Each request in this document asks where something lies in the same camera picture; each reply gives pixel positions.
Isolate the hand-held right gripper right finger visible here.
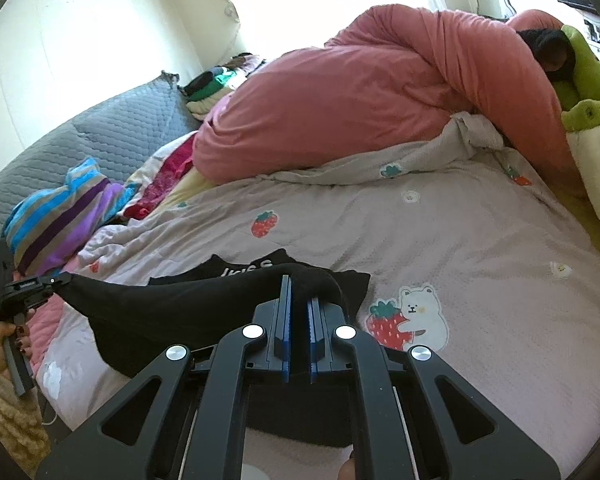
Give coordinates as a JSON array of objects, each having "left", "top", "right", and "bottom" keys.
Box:
[{"left": 307, "top": 297, "right": 563, "bottom": 480}]

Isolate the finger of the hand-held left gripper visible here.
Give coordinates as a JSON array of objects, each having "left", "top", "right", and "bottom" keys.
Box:
[{"left": 46, "top": 271, "right": 78, "bottom": 296}]

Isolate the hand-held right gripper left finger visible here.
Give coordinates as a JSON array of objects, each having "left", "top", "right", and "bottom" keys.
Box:
[{"left": 35, "top": 274, "right": 293, "bottom": 480}]

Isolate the black sweater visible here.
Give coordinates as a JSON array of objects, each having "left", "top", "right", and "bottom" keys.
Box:
[{"left": 60, "top": 248, "right": 372, "bottom": 450}]

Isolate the person's left forearm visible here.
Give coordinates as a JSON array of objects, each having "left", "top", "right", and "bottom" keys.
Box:
[{"left": 0, "top": 345, "right": 51, "bottom": 476}]

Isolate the pile of folded clothes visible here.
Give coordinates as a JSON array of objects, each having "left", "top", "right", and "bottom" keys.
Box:
[{"left": 180, "top": 52, "right": 268, "bottom": 116}]

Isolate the person's left hand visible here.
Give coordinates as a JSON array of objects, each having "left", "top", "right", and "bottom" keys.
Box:
[{"left": 0, "top": 324, "right": 33, "bottom": 376}]

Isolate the pink quilted sheet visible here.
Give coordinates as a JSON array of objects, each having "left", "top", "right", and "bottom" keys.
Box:
[{"left": 27, "top": 255, "right": 101, "bottom": 371}]

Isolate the striped pillow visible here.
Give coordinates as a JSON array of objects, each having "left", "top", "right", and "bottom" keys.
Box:
[{"left": 2, "top": 157, "right": 141, "bottom": 276}]

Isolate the grey quilted headboard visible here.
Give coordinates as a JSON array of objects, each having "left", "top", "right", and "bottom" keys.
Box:
[{"left": 0, "top": 72, "right": 203, "bottom": 251}]

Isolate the red cloth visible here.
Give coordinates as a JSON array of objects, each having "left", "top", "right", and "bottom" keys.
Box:
[{"left": 120, "top": 142, "right": 198, "bottom": 221}]

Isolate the pale yellow cloth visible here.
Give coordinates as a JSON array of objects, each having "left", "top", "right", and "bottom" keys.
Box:
[{"left": 155, "top": 167, "right": 216, "bottom": 211}]

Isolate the grey strawberry printed blanket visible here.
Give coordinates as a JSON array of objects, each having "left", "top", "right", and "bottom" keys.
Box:
[{"left": 40, "top": 112, "right": 600, "bottom": 480}]

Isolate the pink duvet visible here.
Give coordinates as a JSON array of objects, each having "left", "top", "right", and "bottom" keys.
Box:
[{"left": 192, "top": 6, "right": 581, "bottom": 186}]

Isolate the dark plush toy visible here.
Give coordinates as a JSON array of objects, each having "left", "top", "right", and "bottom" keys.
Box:
[{"left": 517, "top": 27, "right": 571, "bottom": 81}]

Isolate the green plush toy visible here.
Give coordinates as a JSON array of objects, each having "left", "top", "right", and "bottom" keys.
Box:
[{"left": 552, "top": 25, "right": 600, "bottom": 133}]

